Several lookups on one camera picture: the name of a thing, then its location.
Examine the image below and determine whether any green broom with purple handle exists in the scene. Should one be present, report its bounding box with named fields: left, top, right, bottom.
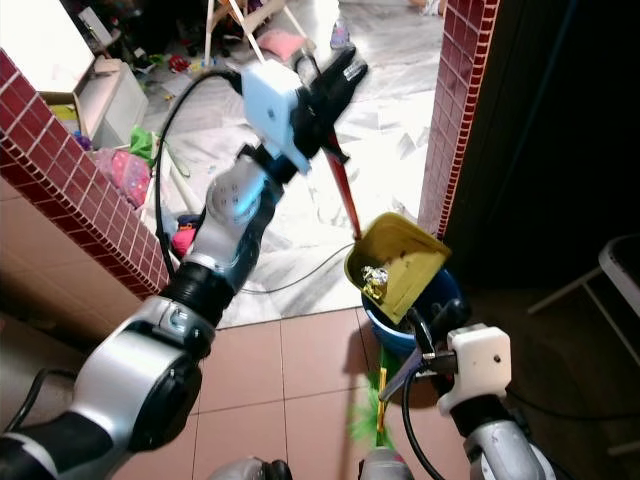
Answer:
left=348, top=344, right=427, bottom=453

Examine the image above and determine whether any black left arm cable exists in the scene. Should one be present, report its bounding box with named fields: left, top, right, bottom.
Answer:
left=155, top=67, right=249, bottom=286

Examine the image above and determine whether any white storage box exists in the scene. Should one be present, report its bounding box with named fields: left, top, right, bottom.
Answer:
left=40, top=58, right=149, bottom=151

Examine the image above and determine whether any pink patterned bag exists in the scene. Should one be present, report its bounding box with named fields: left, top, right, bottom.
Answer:
left=90, top=148, right=153, bottom=209

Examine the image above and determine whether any small shoe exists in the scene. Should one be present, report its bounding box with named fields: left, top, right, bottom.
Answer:
left=330, top=18, right=352, bottom=50

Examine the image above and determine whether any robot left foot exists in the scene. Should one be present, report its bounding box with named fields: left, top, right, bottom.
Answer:
left=210, top=457, right=292, bottom=480

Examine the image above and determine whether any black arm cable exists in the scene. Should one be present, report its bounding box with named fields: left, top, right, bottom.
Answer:
left=400, top=360, right=446, bottom=480
left=155, top=67, right=249, bottom=286

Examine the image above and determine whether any thin black floor cable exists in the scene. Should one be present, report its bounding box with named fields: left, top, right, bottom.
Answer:
left=240, top=243, right=359, bottom=296

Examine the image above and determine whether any white folding stand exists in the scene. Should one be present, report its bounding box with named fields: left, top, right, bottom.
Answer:
left=203, top=0, right=316, bottom=71

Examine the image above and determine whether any pink pillow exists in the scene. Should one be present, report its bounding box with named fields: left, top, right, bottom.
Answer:
left=253, top=29, right=308, bottom=64

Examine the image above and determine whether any white rack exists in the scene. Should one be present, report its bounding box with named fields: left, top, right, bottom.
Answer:
left=150, top=140, right=193, bottom=226

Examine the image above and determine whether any red and blue toy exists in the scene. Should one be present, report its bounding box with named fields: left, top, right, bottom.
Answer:
left=170, top=213, right=203, bottom=259

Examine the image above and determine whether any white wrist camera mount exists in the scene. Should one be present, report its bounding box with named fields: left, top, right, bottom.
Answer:
left=240, top=61, right=312, bottom=173
left=437, top=324, right=512, bottom=417

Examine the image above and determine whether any green cloth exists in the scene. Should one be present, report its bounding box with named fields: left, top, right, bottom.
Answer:
left=126, top=127, right=191, bottom=183

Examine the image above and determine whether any yellow dustpan with red handle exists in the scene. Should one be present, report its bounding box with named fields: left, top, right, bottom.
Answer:
left=323, top=150, right=452, bottom=324

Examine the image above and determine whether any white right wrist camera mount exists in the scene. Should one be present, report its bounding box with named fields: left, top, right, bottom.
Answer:
left=437, top=324, right=512, bottom=417

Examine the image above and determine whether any shiny crumpled trash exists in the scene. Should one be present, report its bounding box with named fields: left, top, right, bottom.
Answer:
left=361, top=265, right=391, bottom=301

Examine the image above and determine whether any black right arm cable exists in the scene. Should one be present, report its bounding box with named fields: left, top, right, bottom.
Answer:
left=400, top=360, right=446, bottom=480

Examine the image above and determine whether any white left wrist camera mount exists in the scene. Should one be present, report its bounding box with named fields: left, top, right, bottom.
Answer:
left=240, top=61, right=312, bottom=173

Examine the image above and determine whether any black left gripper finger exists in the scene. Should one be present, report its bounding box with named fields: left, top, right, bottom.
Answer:
left=296, top=52, right=333, bottom=93
left=326, top=44, right=372, bottom=103

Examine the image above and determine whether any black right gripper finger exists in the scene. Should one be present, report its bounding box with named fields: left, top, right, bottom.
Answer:
left=404, top=308, right=437, bottom=363
left=432, top=298, right=473, bottom=341

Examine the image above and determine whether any dark folding chair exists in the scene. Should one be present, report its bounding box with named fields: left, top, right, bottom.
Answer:
left=525, top=233, right=640, bottom=456

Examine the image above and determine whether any blue plastic bucket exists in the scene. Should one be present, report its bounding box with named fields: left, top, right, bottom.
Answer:
left=361, top=266, right=462, bottom=360

